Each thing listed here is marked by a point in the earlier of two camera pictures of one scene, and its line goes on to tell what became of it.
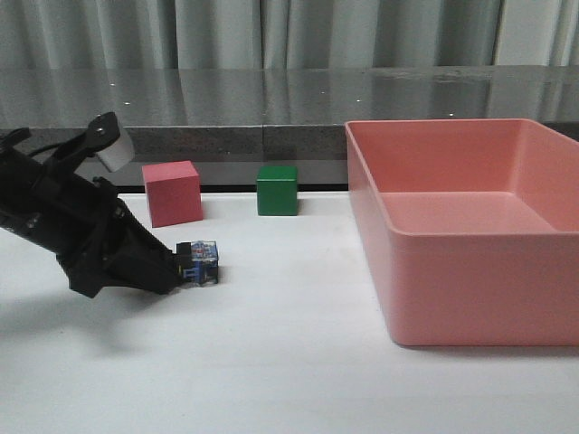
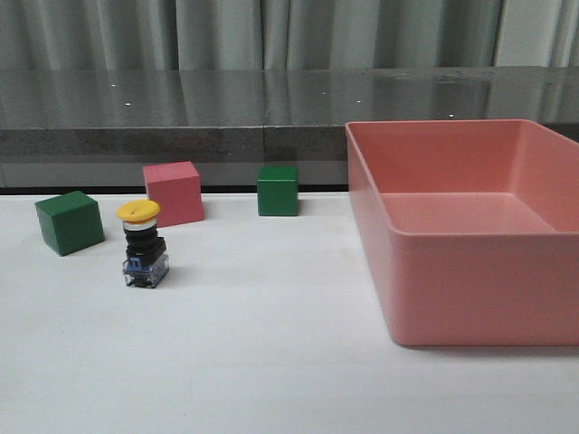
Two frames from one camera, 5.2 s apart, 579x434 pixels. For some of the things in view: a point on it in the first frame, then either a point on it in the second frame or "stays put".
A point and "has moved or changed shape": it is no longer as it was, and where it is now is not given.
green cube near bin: [277, 191] stays put
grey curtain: [220, 34] stays put
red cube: [174, 193] stays put
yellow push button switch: [204, 261] has moved or changed shape
